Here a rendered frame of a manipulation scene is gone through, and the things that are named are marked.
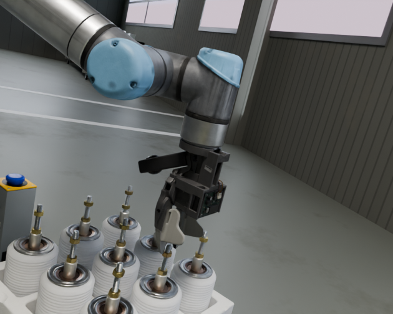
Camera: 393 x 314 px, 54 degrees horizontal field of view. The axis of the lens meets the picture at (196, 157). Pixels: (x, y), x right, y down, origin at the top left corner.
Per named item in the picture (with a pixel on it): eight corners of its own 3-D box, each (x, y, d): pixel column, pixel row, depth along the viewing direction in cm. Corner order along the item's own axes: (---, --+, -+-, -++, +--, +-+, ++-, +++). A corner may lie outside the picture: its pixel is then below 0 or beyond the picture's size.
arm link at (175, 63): (112, 36, 57) (182, 53, 55) (139, 43, 68) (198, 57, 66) (103, 88, 59) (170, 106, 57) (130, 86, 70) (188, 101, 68)
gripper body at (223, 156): (194, 223, 62) (212, 154, 59) (156, 203, 67) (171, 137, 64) (219, 215, 68) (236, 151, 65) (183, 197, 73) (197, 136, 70)
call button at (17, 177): (10, 188, 85) (11, 180, 85) (1, 182, 87) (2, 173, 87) (27, 186, 88) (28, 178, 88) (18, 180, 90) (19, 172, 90)
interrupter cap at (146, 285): (169, 276, 78) (171, 273, 78) (183, 299, 71) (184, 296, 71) (134, 276, 75) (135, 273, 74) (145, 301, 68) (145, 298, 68)
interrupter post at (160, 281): (162, 284, 74) (165, 269, 74) (166, 291, 72) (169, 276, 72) (150, 284, 73) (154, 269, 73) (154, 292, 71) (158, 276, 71)
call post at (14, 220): (-9, 313, 90) (6, 191, 83) (-22, 296, 94) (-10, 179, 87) (20, 301, 96) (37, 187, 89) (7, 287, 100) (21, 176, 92)
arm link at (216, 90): (200, 47, 66) (248, 58, 65) (186, 109, 68) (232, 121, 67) (190, 43, 58) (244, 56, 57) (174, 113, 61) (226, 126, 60)
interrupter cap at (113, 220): (128, 215, 100) (128, 213, 100) (143, 228, 95) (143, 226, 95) (101, 218, 95) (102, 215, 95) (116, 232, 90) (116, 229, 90)
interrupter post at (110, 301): (100, 310, 63) (103, 293, 62) (111, 305, 65) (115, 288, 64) (108, 318, 62) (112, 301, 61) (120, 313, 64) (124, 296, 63)
